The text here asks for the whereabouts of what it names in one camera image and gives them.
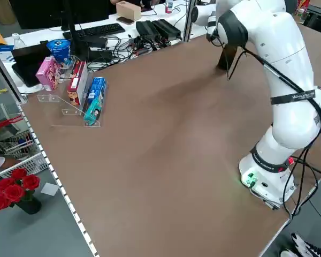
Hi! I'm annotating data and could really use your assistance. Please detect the light wooden box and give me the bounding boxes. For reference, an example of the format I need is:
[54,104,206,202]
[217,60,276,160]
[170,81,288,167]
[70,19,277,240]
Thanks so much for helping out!
[116,1,142,21]

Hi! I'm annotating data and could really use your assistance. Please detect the pink snack box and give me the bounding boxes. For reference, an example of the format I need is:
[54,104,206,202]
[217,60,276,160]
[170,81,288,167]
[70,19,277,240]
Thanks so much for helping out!
[35,56,60,92]

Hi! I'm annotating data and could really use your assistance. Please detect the slanted aluminium frame post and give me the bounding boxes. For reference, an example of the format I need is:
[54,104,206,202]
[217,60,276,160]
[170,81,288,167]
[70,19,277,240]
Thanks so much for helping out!
[0,42,28,105]

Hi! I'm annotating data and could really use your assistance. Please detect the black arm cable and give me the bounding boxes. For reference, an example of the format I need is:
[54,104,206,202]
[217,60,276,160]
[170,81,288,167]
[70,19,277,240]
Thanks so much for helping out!
[205,29,321,161]

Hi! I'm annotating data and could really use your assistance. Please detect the blue cookie box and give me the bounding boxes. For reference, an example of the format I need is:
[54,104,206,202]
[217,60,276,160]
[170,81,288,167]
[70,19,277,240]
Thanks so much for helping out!
[86,77,108,107]

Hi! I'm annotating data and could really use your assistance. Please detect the red artificial rose bouquet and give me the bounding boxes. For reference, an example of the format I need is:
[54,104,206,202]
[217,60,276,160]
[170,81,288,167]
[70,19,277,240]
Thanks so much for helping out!
[0,168,41,211]

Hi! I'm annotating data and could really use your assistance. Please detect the clear water bottle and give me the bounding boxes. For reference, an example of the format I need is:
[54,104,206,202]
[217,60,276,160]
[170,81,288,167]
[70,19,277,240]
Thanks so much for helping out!
[11,33,26,50]

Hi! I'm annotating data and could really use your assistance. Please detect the dark glass bottle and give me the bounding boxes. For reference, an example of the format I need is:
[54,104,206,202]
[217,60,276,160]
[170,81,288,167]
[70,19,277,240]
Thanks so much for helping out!
[217,44,243,71]

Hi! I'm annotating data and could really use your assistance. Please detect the black power brick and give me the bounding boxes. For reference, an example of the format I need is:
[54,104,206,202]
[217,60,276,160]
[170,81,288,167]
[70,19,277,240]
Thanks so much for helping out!
[151,19,182,40]
[135,20,162,41]

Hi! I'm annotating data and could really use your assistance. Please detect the white wire basket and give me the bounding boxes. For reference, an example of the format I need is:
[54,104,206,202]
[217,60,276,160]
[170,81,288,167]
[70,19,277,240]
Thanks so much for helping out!
[0,103,50,178]

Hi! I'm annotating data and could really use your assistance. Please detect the black vase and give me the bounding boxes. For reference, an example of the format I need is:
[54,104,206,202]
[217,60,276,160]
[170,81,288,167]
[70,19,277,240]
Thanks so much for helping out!
[16,197,42,215]

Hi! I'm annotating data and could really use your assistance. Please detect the black laptop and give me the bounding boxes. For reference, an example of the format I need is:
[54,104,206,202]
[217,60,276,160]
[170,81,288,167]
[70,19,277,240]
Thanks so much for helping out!
[11,41,55,88]

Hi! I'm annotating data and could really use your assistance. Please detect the black keyboard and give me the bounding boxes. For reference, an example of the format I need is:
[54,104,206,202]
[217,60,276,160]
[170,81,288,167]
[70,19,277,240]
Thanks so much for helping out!
[62,23,126,41]

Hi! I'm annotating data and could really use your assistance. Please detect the black computer monitor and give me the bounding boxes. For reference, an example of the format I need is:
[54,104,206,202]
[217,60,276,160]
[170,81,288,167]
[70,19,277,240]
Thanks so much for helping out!
[9,0,113,62]

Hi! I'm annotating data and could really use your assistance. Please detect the clear acrylic stepped shelf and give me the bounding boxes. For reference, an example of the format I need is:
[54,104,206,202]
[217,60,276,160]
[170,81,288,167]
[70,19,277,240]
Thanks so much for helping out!
[36,55,109,129]

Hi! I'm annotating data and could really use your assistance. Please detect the person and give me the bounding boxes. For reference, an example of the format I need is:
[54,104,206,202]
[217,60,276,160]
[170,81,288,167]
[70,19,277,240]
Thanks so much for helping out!
[108,0,162,12]

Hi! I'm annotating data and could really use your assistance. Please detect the white card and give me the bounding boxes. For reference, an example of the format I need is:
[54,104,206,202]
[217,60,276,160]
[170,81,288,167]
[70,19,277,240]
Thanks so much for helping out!
[40,183,59,196]

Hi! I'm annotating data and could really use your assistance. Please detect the slotted aluminium table rail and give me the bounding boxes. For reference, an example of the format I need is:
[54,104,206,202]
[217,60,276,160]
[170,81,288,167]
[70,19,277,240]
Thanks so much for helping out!
[17,102,101,257]

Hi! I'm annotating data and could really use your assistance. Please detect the blue round snack tub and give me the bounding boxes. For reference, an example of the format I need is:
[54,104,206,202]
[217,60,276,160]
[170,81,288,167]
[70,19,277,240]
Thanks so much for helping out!
[46,39,72,70]

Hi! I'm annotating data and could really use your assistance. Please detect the red cookie box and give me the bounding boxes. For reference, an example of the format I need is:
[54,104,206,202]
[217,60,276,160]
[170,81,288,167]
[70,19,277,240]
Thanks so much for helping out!
[66,61,89,106]

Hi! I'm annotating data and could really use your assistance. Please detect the teal snack box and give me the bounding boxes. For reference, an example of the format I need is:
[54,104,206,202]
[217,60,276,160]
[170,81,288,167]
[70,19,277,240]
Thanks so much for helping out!
[83,96,105,126]

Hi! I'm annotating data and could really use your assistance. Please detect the blue and white box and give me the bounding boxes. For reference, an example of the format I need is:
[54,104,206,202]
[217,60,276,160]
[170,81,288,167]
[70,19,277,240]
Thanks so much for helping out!
[0,43,16,63]

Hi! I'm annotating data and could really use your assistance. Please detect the black base cables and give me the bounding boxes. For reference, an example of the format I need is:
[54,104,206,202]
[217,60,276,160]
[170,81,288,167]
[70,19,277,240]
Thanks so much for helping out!
[282,157,321,218]

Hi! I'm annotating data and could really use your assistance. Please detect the tangled black desk cables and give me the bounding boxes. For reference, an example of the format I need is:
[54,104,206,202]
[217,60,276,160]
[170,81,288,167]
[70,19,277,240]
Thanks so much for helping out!
[87,34,167,72]

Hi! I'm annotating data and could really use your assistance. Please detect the smartphone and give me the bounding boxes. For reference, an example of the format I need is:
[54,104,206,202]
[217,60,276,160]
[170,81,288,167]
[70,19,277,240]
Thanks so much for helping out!
[116,16,134,26]

